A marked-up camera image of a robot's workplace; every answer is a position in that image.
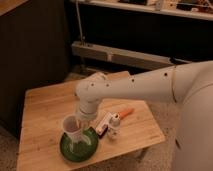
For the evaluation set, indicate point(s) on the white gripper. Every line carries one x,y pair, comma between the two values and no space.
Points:
86,113

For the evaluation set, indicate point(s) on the white ceramic cup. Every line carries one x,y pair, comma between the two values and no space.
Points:
72,129

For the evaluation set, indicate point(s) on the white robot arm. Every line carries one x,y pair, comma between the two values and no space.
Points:
190,85

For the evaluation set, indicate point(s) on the small white bottle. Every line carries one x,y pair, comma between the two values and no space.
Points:
113,126

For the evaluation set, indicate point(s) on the wooden table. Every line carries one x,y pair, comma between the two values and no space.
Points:
46,107

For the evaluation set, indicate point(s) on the orange carrot toy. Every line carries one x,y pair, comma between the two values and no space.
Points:
125,112

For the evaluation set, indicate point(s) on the metal pole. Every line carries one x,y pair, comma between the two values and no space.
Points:
79,22

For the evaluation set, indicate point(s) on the cluttered white shelf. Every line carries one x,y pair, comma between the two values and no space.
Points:
156,8

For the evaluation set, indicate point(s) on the grey metal rail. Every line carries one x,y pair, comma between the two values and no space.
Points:
120,56

